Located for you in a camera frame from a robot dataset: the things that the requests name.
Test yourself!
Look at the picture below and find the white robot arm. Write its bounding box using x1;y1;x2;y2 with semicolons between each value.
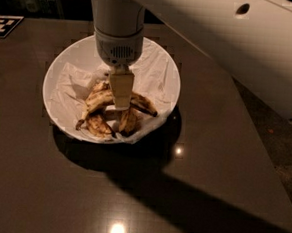
91;0;292;124

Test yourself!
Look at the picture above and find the white bowl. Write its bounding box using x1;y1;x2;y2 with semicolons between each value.
38;29;184;150

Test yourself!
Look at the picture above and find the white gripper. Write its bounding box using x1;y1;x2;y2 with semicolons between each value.
94;27;144;111

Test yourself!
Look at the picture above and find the black white fiducial marker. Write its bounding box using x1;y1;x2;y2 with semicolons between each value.
0;15;24;38

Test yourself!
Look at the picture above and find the spotted banana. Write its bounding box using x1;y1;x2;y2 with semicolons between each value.
85;80;114;139
118;107;138;136
75;89;157;130

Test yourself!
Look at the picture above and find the white paper napkin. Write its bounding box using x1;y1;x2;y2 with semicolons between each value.
47;36;177;148

